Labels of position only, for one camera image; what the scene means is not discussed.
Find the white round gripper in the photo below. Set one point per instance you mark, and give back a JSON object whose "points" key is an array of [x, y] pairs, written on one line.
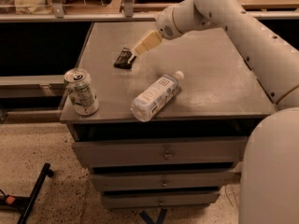
{"points": [[165, 25]]}

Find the black rxbar chocolate wrapper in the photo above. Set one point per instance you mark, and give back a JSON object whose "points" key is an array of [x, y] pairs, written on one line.
{"points": [[125, 59]]}

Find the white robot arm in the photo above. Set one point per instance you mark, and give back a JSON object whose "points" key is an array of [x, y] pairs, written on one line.
{"points": [[269, 187]]}

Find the clear blue plastic bottle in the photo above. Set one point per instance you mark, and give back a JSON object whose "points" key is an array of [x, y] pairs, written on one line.
{"points": [[149, 102]]}

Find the silver green soda can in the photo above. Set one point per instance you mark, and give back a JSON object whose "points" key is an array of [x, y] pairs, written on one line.
{"points": [[81, 93]]}

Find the grey drawer cabinet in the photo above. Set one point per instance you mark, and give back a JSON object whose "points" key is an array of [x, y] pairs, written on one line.
{"points": [[189, 150]]}

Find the metal shelf rail frame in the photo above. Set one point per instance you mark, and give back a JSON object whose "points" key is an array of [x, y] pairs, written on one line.
{"points": [[94, 11]]}

